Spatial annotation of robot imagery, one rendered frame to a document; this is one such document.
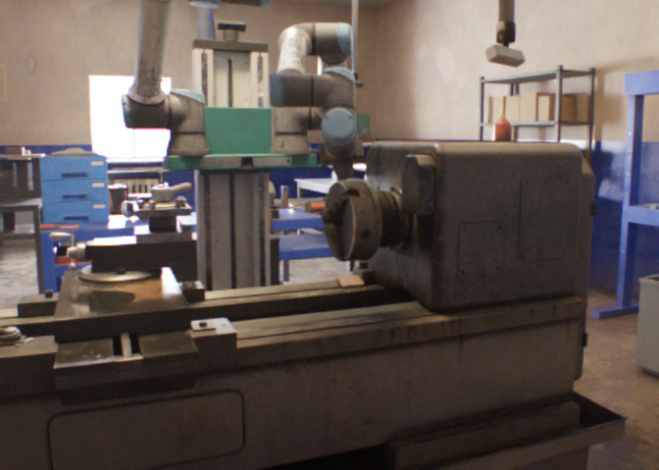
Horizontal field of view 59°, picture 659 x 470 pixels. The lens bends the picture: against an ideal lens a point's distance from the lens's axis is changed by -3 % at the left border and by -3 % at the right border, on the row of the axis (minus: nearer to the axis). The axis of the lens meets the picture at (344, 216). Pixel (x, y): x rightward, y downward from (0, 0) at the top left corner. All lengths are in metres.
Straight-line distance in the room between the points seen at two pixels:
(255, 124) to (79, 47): 6.23
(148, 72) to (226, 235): 0.88
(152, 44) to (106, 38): 6.51
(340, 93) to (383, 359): 0.74
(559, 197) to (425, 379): 0.70
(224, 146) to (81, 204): 1.17
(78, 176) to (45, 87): 5.24
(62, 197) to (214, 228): 1.13
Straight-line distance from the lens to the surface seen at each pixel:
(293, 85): 1.61
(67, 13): 8.90
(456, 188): 1.73
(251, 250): 2.90
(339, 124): 1.56
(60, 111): 8.76
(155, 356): 1.37
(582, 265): 2.14
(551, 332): 2.05
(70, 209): 3.63
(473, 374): 1.90
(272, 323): 1.67
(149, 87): 2.44
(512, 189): 1.85
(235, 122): 2.74
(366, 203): 1.75
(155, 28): 2.30
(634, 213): 4.85
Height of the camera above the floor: 1.34
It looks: 7 degrees down
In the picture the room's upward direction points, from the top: straight up
